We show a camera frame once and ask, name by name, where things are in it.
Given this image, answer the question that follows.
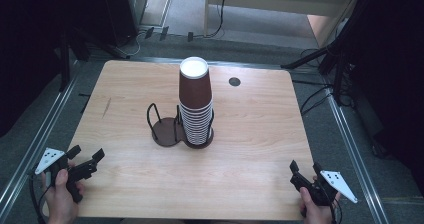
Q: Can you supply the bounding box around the stack of brown paper cups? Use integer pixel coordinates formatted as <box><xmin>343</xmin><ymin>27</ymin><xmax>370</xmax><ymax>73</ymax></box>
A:
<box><xmin>178</xmin><ymin>56</ymin><xmax>214</xmax><ymax>147</ymax></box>

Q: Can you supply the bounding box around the black hanging cable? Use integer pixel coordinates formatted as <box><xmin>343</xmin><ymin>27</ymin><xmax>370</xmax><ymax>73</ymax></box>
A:
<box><xmin>193</xmin><ymin>0</ymin><xmax>228</xmax><ymax>39</ymax></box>

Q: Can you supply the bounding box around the black wire cup holder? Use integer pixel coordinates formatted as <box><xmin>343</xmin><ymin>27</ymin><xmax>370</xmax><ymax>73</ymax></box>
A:
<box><xmin>146</xmin><ymin>102</ymin><xmax>215</xmax><ymax>150</ymax></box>

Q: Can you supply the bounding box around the black metal stand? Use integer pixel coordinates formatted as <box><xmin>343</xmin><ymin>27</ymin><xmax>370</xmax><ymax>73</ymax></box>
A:
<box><xmin>59</xmin><ymin>33</ymin><xmax>73</xmax><ymax>92</ymax></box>

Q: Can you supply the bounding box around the black floor cable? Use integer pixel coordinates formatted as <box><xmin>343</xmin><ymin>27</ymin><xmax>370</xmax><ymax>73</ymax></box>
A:
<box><xmin>299</xmin><ymin>83</ymin><xmax>334</xmax><ymax>116</ymax></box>

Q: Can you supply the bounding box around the dark cabinet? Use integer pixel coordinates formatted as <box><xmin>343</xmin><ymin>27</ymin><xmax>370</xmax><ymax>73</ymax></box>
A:
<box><xmin>101</xmin><ymin>0</ymin><xmax>148</xmax><ymax>47</ymax></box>

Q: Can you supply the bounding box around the white floor cable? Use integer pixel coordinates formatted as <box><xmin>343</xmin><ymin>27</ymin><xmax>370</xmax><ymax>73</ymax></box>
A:
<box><xmin>114</xmin><ymin>30</ymin><xmax>148</xmax><ymax>58</ymax></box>

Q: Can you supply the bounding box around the hand-held gripper cable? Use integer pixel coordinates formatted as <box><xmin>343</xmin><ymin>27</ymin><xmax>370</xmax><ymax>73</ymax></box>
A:
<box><xmin>28</xmin><ymin>172</ymin><xmax>51</xmax><ymax>224</ymax></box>
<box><xmin>329</xmin><ymin>197</ymin><xmax>343</xmax><ymax>224</ymax></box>

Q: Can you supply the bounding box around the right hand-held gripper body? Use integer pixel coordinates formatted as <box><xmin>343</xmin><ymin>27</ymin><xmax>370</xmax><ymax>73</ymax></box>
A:
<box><xmin>289</xmin><ymin>170</ymin><xmax>358</xmax><ymax>207</ymax></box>

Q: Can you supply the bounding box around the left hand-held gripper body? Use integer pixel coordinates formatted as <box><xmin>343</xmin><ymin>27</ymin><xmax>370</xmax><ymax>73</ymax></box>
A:
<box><xmin>34</xmin><ymin>147</ymin><xmax>99</xmax><ymax>204</ymax></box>

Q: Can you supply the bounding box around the black tripod stand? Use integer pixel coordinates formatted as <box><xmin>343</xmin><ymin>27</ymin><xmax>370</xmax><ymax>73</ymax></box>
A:
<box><xmin>280</xmin><ymin>33</ymin><xmax>354</xmax><ymax>107</ymax></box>

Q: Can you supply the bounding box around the metal floor rail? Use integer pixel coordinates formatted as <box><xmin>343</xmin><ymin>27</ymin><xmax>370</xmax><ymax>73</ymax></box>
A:
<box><xmin>0</xmin><ymin>62</ymin><xmax>80</xmax><ymax>212</ymax></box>
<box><xmin>324</xmin><ymin>87</ymin><xmax>391</xmax><ymax>224</ymax></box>

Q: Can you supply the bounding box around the beige wooden furniture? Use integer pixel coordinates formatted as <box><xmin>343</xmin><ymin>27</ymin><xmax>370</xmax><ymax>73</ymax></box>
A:
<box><xmin>203</xmin><ymin>0</ymin><xmax>364</xmax><ymax>48</ymax></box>

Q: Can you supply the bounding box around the person's left hand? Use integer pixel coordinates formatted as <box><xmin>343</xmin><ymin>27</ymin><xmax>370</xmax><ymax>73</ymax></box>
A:
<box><xmin>41</xmin><ymin>168</ymin><xmax>86</xmax><ymax>224</ymax></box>

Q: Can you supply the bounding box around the person's right hand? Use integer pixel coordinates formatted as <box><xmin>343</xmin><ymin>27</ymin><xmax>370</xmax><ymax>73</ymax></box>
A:
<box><xmin>298</xmin><ymin>187</ymin><xmax>341</xmax><ymax>224</ymax></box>

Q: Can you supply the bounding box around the left hand-held gripper cable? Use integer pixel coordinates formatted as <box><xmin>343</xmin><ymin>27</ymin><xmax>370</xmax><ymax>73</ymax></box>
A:
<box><xmin>28</xmin><ymin>172</ymin><xmax>51</xmax><ymax>224</ymax></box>

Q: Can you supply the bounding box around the right hand-held gripper cable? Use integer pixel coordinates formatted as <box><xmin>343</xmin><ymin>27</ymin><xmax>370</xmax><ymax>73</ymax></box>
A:
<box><xmin>329</xmin><ymin>197</ymin><xmax>343</xmax><ymax>224</ymax></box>

